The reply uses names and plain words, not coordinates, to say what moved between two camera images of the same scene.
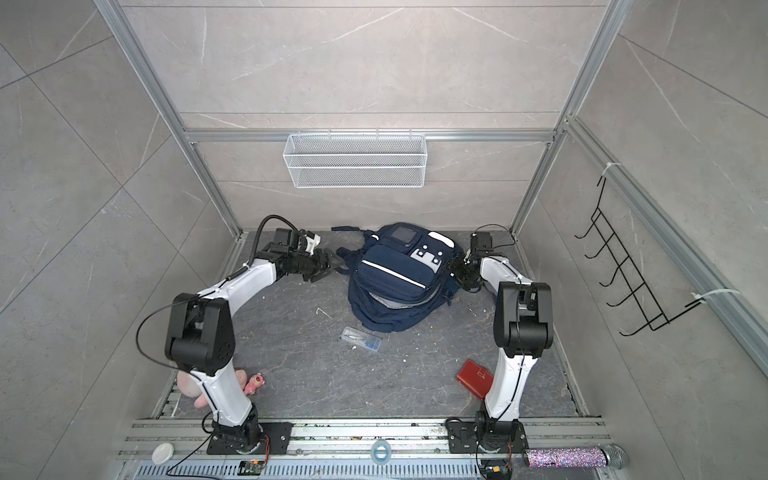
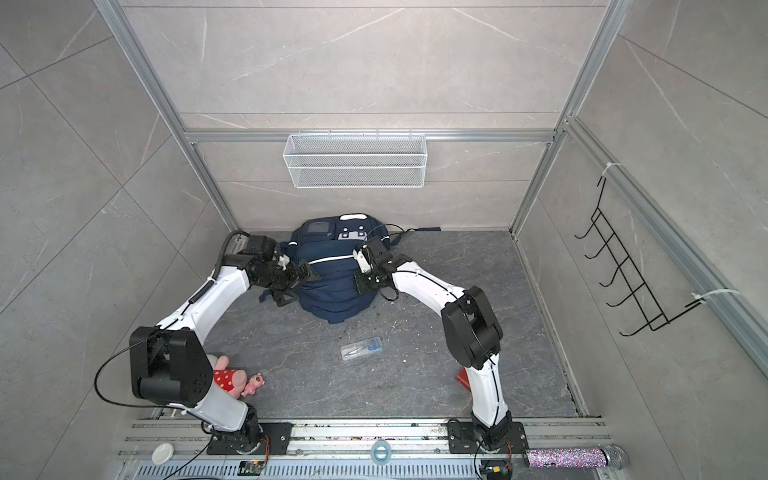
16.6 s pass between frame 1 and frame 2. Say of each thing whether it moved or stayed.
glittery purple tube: stayed
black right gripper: moved
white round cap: stayed
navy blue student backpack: moved
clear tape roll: stayed
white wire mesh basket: stayed
